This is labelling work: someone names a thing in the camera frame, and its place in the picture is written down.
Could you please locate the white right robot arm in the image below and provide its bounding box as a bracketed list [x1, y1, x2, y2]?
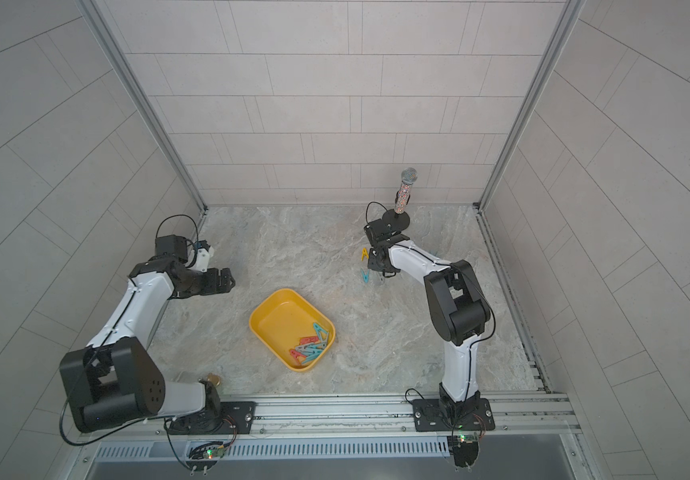
[368, 236, 495, 404]

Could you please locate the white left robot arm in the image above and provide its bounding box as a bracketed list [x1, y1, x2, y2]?
[60, 257, 236, 435]

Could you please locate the yellow plastic storage box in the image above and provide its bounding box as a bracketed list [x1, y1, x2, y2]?
[249, 288, 336, 372]

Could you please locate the glittery stand with black base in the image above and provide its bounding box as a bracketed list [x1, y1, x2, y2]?
[382, 167, 418, 233]

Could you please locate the brass round knob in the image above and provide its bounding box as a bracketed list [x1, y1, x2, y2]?
[205, 373, 222, 387]

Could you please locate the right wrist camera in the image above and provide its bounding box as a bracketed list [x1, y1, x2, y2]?
[364, 219, 402, 246]

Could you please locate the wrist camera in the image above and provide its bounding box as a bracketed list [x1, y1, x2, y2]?
[155, 234, 190, 263]
[364, 219, 402, 246]

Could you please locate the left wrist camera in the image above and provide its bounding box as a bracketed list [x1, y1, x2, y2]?
[155, 234, 190, 263]

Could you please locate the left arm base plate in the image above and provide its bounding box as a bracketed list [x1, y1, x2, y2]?
[165, 401, 257, 436]

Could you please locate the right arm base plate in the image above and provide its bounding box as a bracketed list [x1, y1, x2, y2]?
[410, 398, 496, 434]

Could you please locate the aluminium front rail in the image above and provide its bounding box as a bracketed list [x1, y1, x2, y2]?
[92, 392, 580, 442]

